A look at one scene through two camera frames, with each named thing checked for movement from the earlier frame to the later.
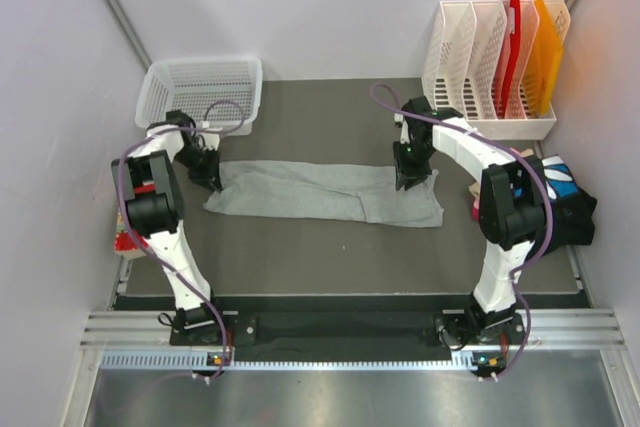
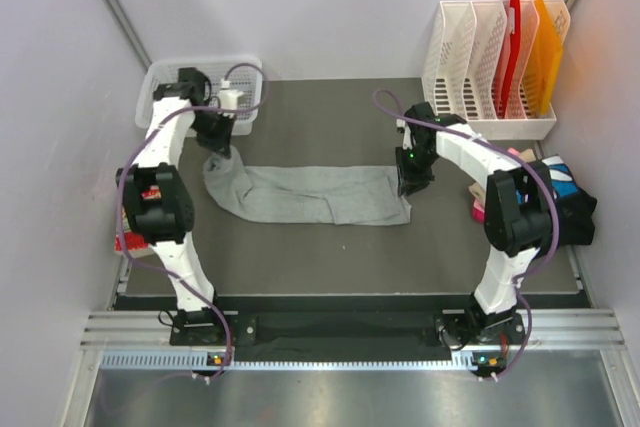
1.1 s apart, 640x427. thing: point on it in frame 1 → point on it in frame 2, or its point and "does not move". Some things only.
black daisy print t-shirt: x=572 y=208 does not move
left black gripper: x=210 y=177 → x=221 y=141
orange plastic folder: x=543 y=56 does not move
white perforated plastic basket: x=223 y=95 does not move
